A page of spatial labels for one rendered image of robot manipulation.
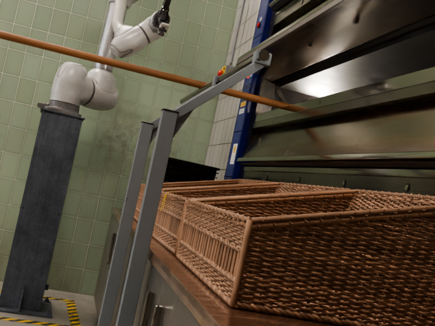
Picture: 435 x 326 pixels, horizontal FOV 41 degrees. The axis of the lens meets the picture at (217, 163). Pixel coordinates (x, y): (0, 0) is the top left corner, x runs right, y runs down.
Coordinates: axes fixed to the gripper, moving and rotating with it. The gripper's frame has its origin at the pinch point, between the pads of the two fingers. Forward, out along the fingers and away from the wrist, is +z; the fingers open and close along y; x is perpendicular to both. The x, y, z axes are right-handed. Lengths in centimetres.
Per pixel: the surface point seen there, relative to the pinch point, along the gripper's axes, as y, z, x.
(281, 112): 32, 10, -55
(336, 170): 57, 75, -54
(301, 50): 11, 33, -50
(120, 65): 29.6, 7.7, 15.0
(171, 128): 58, 91, 3
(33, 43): 30, 8, 49
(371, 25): 11, 81, -53
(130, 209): 83, 43, 3
